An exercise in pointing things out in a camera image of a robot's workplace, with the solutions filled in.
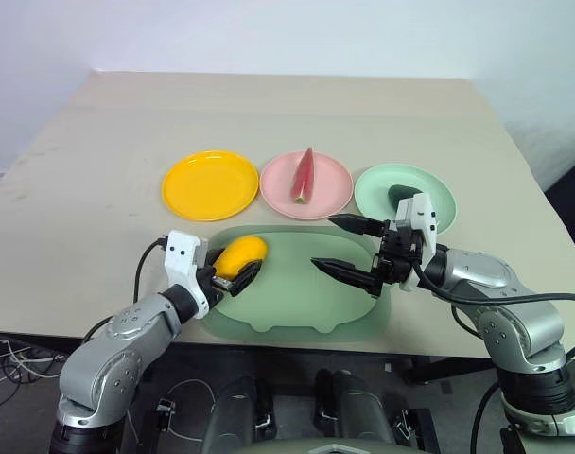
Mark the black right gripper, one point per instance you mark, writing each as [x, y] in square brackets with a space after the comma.
[398, 255]

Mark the green silicone tray mat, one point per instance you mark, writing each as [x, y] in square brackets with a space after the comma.
[297, 293]

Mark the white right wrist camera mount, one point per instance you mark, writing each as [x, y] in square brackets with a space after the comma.
[422, 213]

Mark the red watermelon slice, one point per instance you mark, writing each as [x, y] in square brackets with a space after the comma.
[304, 177]

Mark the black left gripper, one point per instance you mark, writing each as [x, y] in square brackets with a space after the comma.
[207, 283]

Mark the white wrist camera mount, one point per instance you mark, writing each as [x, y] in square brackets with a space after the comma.
[181, 257]
[422, 213]

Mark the black table frame bar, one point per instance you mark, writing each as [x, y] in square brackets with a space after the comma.
[448, 369]

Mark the dark green avocado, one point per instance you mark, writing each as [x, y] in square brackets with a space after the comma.
[401, 193]

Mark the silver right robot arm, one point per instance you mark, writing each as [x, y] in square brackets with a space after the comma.
[514, 321]

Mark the yellow plate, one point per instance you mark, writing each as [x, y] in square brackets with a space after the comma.
[207, 186]

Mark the dark rounded left robot leg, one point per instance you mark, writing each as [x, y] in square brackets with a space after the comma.
[240, 416]

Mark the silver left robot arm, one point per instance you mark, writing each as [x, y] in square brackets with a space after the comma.
[112, 350]

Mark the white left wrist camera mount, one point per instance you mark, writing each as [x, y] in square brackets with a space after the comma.
[181, 257]

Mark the dark rounded robot leg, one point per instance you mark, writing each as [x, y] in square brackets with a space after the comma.
[240, 416]
[358, 411]

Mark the pink plate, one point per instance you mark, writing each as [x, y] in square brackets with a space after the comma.
[325, 189]

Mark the dark rounded right robot leg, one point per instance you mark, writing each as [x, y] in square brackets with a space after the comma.
[358, 411]

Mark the light green plate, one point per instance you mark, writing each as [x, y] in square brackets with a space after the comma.
[375, 191]

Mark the yellow mango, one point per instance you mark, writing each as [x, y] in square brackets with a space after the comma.
[240, 253]

